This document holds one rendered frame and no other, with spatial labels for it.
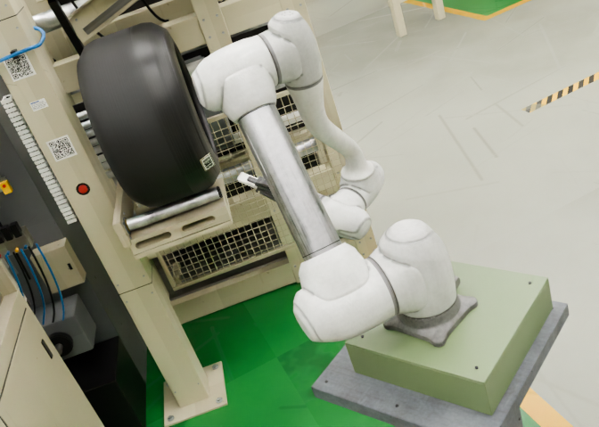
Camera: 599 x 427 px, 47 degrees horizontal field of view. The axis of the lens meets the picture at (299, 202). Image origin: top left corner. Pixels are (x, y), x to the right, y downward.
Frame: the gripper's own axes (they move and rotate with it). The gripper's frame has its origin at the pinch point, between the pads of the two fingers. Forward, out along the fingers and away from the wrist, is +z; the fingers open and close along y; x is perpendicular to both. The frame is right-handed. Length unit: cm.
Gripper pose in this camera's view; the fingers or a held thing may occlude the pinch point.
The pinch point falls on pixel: (249, 180)
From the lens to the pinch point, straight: 219.2
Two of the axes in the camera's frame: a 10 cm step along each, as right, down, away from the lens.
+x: 4.9, -7.9, 3.7
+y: 1.6, 5.0, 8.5
